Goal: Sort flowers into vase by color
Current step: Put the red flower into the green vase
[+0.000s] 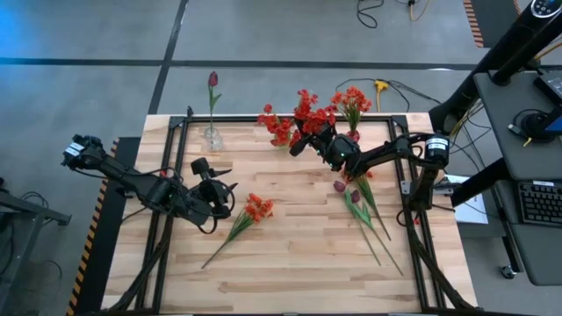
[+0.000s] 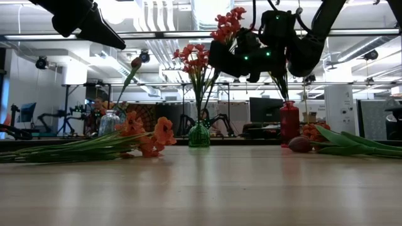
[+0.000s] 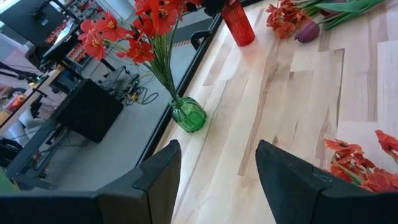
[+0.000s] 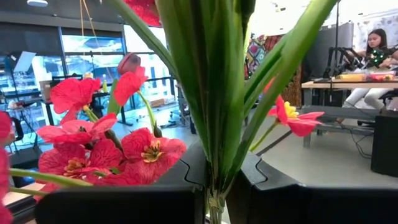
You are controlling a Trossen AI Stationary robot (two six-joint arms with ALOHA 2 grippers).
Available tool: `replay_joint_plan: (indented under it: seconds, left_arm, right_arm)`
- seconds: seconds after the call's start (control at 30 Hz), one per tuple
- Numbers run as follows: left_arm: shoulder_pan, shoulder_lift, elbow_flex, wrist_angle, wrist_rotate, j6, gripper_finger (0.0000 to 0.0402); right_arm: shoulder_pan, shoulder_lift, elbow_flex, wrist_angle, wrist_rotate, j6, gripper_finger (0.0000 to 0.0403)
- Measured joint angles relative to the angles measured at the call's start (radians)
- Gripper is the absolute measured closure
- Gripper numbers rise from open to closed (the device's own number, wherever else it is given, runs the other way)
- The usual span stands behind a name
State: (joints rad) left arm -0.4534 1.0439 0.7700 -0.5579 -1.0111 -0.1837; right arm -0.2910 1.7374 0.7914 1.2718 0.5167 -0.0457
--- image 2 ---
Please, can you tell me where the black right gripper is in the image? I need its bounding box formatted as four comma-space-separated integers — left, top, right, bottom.
209, 9, 298, 83

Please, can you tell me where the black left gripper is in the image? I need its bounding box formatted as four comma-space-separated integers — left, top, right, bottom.
37, 0, 126, 50

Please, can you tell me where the red artificial flower bunch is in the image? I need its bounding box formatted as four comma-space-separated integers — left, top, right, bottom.
171, 43, 220, 126
12, 110, 150, 158

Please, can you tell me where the orange artificial flower bunch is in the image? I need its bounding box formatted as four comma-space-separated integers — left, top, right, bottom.
0, 116, 177, 164
300, 121, 332, 144
209, 6, 290, 103

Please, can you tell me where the dark red artificial tulip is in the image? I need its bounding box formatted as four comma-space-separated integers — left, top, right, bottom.
287, 125, 402, 159
112, 56, 144, 114

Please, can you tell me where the green glass vase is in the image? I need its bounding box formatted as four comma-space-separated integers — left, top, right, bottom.
187, 121, 211, 148

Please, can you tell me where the red glass vase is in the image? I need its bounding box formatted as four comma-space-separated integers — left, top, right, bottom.
279, 100, 301, 145

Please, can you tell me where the clear glass vase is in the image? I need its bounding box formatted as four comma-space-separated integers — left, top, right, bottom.
98, 109, 122, 137

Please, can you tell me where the overhead light bar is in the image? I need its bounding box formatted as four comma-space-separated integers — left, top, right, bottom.
0, 28, 402, 41

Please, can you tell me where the black computer monitor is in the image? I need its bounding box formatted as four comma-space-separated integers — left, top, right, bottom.
249, 97, 285, 124
18, 102, 37, 123

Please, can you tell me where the person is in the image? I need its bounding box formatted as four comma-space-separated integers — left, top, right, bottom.
90, 97, 109, 126

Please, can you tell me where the cardboard box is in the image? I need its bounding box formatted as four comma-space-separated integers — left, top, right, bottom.
301, 111, 318, 124

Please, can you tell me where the white cylindrical appliance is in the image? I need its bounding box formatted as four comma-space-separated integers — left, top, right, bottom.
324, 84, 355, 141

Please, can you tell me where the grey partition panel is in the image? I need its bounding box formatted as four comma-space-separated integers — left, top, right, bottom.
357, 99, 393, 141

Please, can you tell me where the black office chair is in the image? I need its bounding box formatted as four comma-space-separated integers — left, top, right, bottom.
384, 105, 402, 141

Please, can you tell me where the black aluminium rig frame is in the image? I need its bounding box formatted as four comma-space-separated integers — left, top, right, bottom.
0, 136, 402, 148

